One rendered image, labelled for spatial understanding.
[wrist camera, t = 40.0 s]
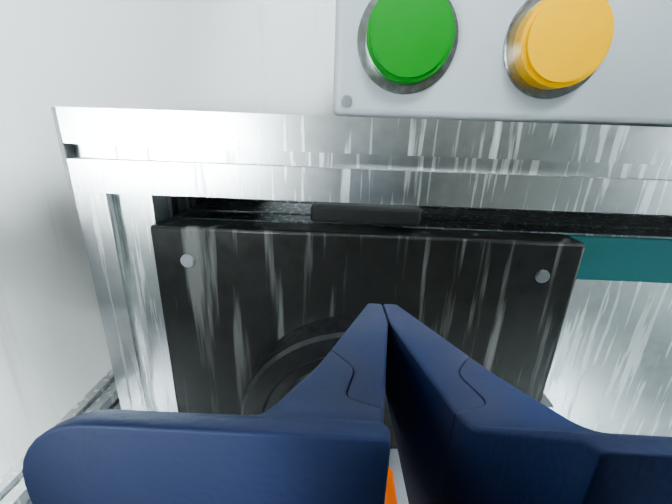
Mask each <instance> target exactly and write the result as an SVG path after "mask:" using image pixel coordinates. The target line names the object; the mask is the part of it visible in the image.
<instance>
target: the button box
mask: <svg viewBox="0 0 672 504"><path fill-rule="evenodd" d="M378 1H379V0H336V13H335V50H334V86H333V111H334V113H335V115H336V116H353V117H383V118H413V119H443V120H472V121H502V122H532V123H562V124H592V125H622V126H652V127H672V0H607V1H608V2H609V4H610V7H611V9H612V12H613V16H614V34H613V40H612V43H611V46H610V49H609V51H608V53H607V55H606V57H605V58H604V60H603V61H602V63H601V64H600V65H599V66H598V68H597V69H596V70H595V71H594V72H593V73H592V74H591V75H589V76H588V77H587V78H585V79H584V80H582V81H580V82H578V83H576V84H574V85H571V86H567V87H563V88H558V89H554V90H544V89H539V88H535V87H533V86H531V85H529V84H528V83H527V82H526V81H524V80H523V78H522V77H521V76H520V74H519V73H518V71H517V69H516V66H515V63H514V58H513V46H514V40H515V36H516V33H517V30H518V27H519V25H520V24H521V22H522V20H523V18H524V17H525V16H526V14H527V13H528V12H529V11H530V10H531V9H532V8H533V7H534V6H535V5H536V4H537V3H539V2H540V1H541V0H448V2H449V4H450V5H451V8H452V11H453V14H454V18H455V38H454V43H453V46H452V49H451V52H450V54H449V56H448V58H447V59H446V61H445V62H444V64H443V65H442V66H441V67H440V68H439V69H438V70H437V71H436V72H435V73H434V74H433V75H431V76H430V77H428V78H427V79H425V80H424V81H422V82H419V83H417V84H412V85H397V84H393V83H391V82H389V81H387V80H385V79H384V78H382V77H381V76H380V75H379V74H378V73H377V72H376V71H375V69H374V68H373V66H372V65H371V63H370V60H369V58H368V55H367V50H366V31H367V25H368V21H369V17H370V15H371V12H372V10H373V8H374V7H375V5H376V3H377V2H378Z"/></svg>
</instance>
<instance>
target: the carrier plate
mask: <svg viewBox="0 0 672 504"><path fill-rule="evenodd" d="M150 230H151V236H152V243H153V250H154V256H155V263H156V269H157V276H158V283H159V289H160V296H161V303H162V309H163V316H164V323H165V329H166V336H167V342H168V349H169V356H170V362H171V369H172V376H173V382H174V389H175V396H176V402H177V409H178V412H184V413H210V414H236V415H241V408H242V404H243V399H244V396H245V394H246V391H247V389H248V386H249V384H250V381H251V379H252V376H253V374H254V371H255V369H256V367H257V365H258V363H259V362H260V360H261V359H262V357H263V356H264V354H265V353H266V352H267V351H268V350H269V349H270V347H271V346H273V345H274V344H275V343H276V342H277V341H278V340H279V339H281V338H282V337H283V336H285V335H286V334H288V333H289V332H291V331H293V330H294V329H296V328H298V327H301V326H303V325H305V324H308V323H310V322H313V321H316V320H320V319H324V318H328V317H334V316H343V315H359V314H360V313H361V312H362V311H363V309H364V308H365V307H366V306H367V304H369V303H373V304H381V305H382V306H383V305H384V304H395V305H398V306H399V307H401V308H402V309H404V310H405V311H406V312H408V313H409V314H411V315H412V316H413V317H415V318H416V319H417V320H419V321H420V322H422V323H423V324H424V325H426V326H427V327H429V328H430V329H431V330H433V331H434V332H436V333H437V334H438V335H440V336H441V337H442V338H444V339H445V340H447V341H448V342H449V343H451V344H452V345H454V346H455V347H456V348H458V349H459V350H461V351H462V352H463V353H465V354H466V355H467V356H469V358H472V359H473V360H475V361H476V362H477V363H479V364H480V365H482V366H483V367H484V368H486V369H487V370H489V371H490V372H492V373H493V374H495V375H496V376H498V377H499V378H501V379H502V380H504V381H506V382H507V383H509V384H510V385H512V386H514V387H515V388H517V389H519V390H520V391H522V392H523V393H525V394H527V395H528V396H530V397H532V398H533V399H535V400H537V401H538V402H540V403H541V399H542V396H543V392H544V389H545V385H546V382H547V378H548V375H549V371H550V368H551V365H552V361H553V358H554V354H555V351H556V347H557V344H558V340H559V337H560V333H561V330H562V326H563V323H564V319H565V316H566V312H567V309H568V305H569V302H570V298H571V295H572V291H573V288H574V284H575V281H576V277H577V274H578V270H579V267H580V263H581V260H582V256H583V253H584V249H585V244H584V243H583V242H580V241H578V240H576V239H574V238H572V237H570V236H567V235H565V234H550V233H526V232H502V231H477V230H453V229H428V228H404V227H379V226H355V225H330V224H306V223H281V222H257V221H232V220H208V219H183V218H166V219H164V220H162V221H160V222H158V223H155V224H153V225H151V228H150Z"/></svg>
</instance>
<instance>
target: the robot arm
mask: <svg viewBox="0 0 672 504"><path fill-rule="evenodd" d="M385 392H386V397H387V401H388V406H389V411H390V416H391V421H392V425H393V430H394V435H395V440H396V445H397V450H398V454H399V459H400V464H401V469H402V474H403V478H404V483H405V488H406V493H407V498H408V503H409V504H672V437H666V436H649V435H631V434H614V433H603V432H598V431H594V430H591V429H588V428H585V427H583V426H580V425H578V424H576V423H574V422H572V421H570V420H568V419H567V418H565V417H563V416H561V415H560V414H558V413H557V412H555V411H553V410H552V409H550V408H548V407H547V406H545V405H543V404H542V403H540V402H538V401H537V400H535V399H533V398H532V397H530V396H528V395H527V394H525V393H523V392H522V391H520V390H519V389H517V388H515V387H514V386H512V385H510V384H509V383H507V382H506V381H504V380H502V379H501V378H499V377H498V376H496V375H495V374H493V373H492V372H490V371H489V370H487V369H486V368H484V367H483V366H482V365H480V364H479V363H477V362H476V361H475V360H473V359H472V358H469V356H467V355H466V354H465V353H463V352H462V351H461V350H459V349H458V348H456V347H455V346H454V345H452V344H451V343H449V342H448V341H447V340H445V339H444V338H442V337H441V336H440V335H438V334H437V333H436V332H434V331H433V330H431V329H430V328H429V327H427V326H426V325H424V324H423V323H422V322H420V321H419V320H417V319H416V318H415V317H413V316H412V315H411V314H409V313H408V312H406V311H405V310H404V309H402V308H401V307H399V306H398V305H395V304H384V305H383V306H382V305H381V304H373V303H369V304H367V306H366V307H365V308H364V309H363V311H362V312H361V313H360V314H359V316H358V317H357V318H356V319H355V321H354V322H353V323H352V324H351V326H350V327H349V328H348V329H347V331H346V332H345V333H344V334H343V336H342V337H341V338H340V339H339V341H338V342H337V343H336V345H335V346H334V347H333V348H332V350H331V351H330V352H329V353H328V354H327V356H326V357H325V358H324V359H323V360H322V362H321V363H320V364H319V365H318V366H317V367H316V368H315V369H314V370H313V371H312V372H311V373H310V374H309V375H308V376H307V377H306V378H305V379H304V380H303V381H301V382H300V383H299V384H298V385H297V386H296V387H295V388H294V389H293V390H291V391H290V392H289V393H288V394H287V395H286V396H285V397H284V398H282V399H281V400H280V401H279V402H278V403H277V404H276V405H274V406H273V407H272V408H271V409H269V410H268V411H266V412H264V413H262V414H258V415H236V414H210V413H184V412H162V411H141V410H119V409H106V410H97V411H92V412H88V413H84V414H80V415H77V416H75V417H72V418H70V419H68V420H65V421H63V422H61V423H59V424H57V425H55V426H54V427H52V428H50V429H49V430H47V431H46V432H44V433H43V434H41V435H40V436H39V437H37V438H36V439H35V440H34V441H33V443H32V444H31V445H30V446H29V448H28V449H27V452H26V454H25V457H24V459H23V469H22V472H23V477H24V483H25V486H26V489H27V491H28V494H29V497H30V499H31V502H32V504H385V494H386V485H387V476H388V467H389V457H390V448H391V441H390V432H389V429H388V427H387V426H386V425H384V408H385Z"/></svg>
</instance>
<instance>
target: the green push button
mask: <svg viewBox="0 0 672 504"><path fill-rule="evenodd" d="M454 38H455V18H454V14H453V11H452V8H451V5H450V4H449V2H448V0H379V1H378V2H377V3H376V5H375V7H374V8H373V10H372V12H371V15H370V17H369V21H368V25H367V31H366V50H367V55H368V58H369V60H370V63H371V65H372V66H373V68H374V69H375V71H376V72H377V73H378V74H379V75H380V76H381V77H382V78H384V79H385V80H387V81H389V82H391V83H393V84H397V85H412V84H417V83H419V82H422V81H424V80H425V79H427V78H428V77H430V76H431V75H433V74H434V73H435V72H436V71H437V70H438V69H439V68H440V67H441V66H442V65H443V64H444V62H445V61H446V59H447V58H448V56H449V54H450V52H451V49H452V46H453V43H454Z"/></svg>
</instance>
